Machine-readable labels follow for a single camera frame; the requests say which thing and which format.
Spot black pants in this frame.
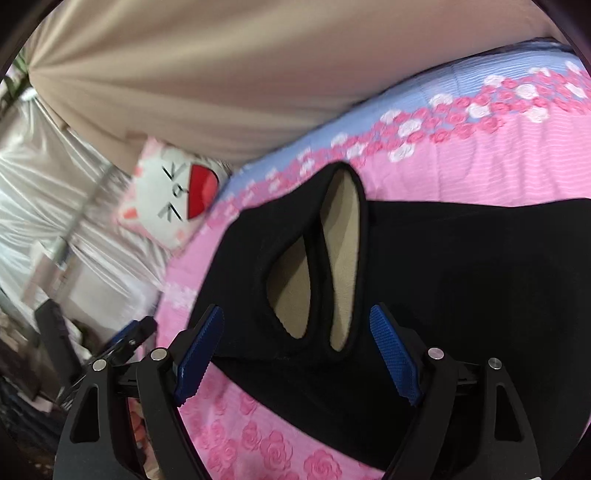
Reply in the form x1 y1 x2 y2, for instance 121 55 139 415
191 163 590 477

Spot white cat face pillow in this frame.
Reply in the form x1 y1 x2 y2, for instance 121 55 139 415
114 137 230 251

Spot beige curtain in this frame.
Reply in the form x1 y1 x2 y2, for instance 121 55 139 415
25 0 560 172

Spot pink floral bed sheet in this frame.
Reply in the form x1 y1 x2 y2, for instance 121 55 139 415
157 41 590 479

